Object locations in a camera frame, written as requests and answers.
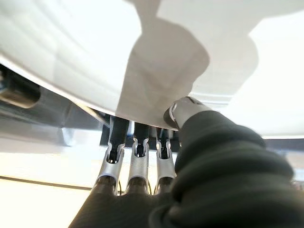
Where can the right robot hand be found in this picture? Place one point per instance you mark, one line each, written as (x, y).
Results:
(225, 178)

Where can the cream plate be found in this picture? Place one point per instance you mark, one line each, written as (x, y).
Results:
(71, 47)

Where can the stainless steel sink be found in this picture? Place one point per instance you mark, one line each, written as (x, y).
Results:
(47, 114)

